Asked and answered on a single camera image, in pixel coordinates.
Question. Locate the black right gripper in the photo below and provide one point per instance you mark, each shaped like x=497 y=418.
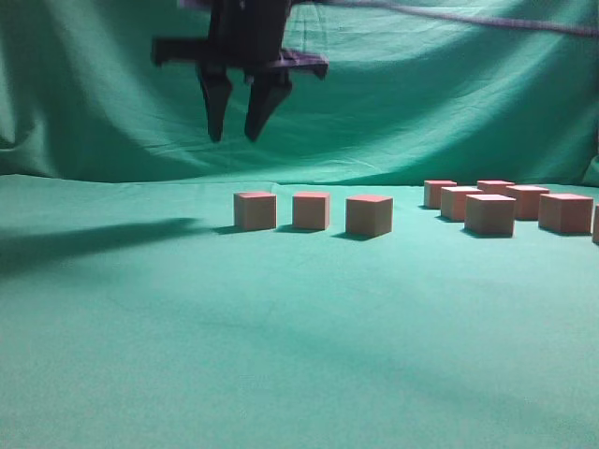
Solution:
x=245 y=35

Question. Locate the pink cube column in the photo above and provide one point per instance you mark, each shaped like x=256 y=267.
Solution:
x=368 y=215
x=453 y=201
x=255 y=210
x=595 y=226
x=432 y=192
x=490 y=215
x=311 y=210
x=527 y=200
x=494 y=187
x=565 y=213

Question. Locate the green cloth backdrop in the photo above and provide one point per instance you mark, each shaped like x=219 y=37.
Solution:
x=135 y=314

